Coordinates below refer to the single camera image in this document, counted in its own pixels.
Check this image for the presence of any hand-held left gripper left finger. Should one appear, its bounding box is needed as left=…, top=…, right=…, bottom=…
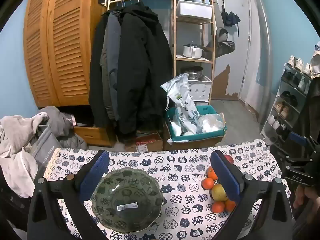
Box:
left=27, top=149, right=110, bottom=240

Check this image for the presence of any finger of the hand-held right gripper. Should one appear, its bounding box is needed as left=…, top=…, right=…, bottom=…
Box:
left=269, top=144, right=293, bottom=178
left=287, top=131, right=320, bottom=157

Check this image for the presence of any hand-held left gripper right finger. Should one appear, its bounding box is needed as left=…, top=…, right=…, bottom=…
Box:
left=210, top=150, right=293, bottom=240

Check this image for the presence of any large orange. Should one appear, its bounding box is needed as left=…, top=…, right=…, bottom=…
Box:
left=205, top=166, right=218, bottom=181

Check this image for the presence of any yellow apple with red blush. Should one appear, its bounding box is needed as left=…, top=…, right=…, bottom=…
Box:
left=211, top=183, right=229, bottom=202

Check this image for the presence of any small tangerine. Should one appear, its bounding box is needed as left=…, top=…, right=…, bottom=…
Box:
left=201, top=177, right=215, bottom=190
left=224, top=199, right=237, bottom=212
left=211, top=201, right=225, bottom=213

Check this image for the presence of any green glass bowl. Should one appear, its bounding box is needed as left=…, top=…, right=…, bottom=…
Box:
left=91, top=167, right=164, bottom=233

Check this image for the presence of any person's right hand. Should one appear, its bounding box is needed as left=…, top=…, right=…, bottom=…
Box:
left=293, top=185, right=320, bottom=220

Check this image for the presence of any group of shoes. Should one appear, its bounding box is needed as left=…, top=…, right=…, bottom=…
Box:
left=266, top=56, right=313, bottom=140

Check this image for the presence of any cat-printed tablecloth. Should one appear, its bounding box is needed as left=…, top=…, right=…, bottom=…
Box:
left=45, top=139, right=292, bottom=240

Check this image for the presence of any metal shoe rack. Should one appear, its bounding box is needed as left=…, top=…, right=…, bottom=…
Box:
left=260, top=62, right=313, bottom=144

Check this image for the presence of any clear plastic bag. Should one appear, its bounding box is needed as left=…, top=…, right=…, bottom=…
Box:
left=196, top=113, right=225, bottom=133

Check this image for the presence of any cardboard box with red label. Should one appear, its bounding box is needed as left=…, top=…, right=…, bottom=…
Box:
left=124, top=132, right=164, bottom=153

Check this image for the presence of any grey hoodie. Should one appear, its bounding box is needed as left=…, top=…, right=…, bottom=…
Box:
left=37, top=106, right=88, bottom=151

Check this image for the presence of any white perforated basket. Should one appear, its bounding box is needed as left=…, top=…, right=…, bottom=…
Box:
left=187, top=76, right=213, bottom=103

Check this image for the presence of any white printed plastic bag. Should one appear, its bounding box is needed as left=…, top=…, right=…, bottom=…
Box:
left=161, top=74, right=200, bottom=135

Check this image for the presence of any white door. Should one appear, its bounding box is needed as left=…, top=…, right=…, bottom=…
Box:
left=214, top=0, right=251, bottom=102

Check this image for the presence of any steel pot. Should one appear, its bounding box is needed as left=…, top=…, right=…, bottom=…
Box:
left=180, top=66, right=204, bottom=80

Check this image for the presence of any long black hooded coat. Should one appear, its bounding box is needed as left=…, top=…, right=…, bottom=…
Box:
left=117, top=4, right=173, bottom=140

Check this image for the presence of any dark hanging bag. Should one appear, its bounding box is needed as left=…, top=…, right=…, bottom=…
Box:
left=214, top=27, right=236, bottom=58

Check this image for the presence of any grey jacket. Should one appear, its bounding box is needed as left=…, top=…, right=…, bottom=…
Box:
left=100, top=11, right=122, bottom=122

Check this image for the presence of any white pot with lid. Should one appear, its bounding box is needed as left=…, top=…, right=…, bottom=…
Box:
left=182, top=42, right=204, bottom=58

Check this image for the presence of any wooden louvered wardrobe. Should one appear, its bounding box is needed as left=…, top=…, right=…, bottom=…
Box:
left=23, top=0, right=175, bottom=148

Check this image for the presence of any dark folded umbrella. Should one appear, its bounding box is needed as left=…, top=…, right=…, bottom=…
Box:
left=221, top=10, right=241, bottom=27

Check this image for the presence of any bamboo shelf rack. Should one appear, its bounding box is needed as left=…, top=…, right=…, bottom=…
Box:
left=172, top=0, right=217, bottom=105

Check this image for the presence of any white plastic storage box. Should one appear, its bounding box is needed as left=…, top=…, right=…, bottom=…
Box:
left=176, top=0, right=213, bottom=20

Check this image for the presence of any silver duct pipe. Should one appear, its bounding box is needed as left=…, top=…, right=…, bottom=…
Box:
left=253, top=0, right=272, bottom=125

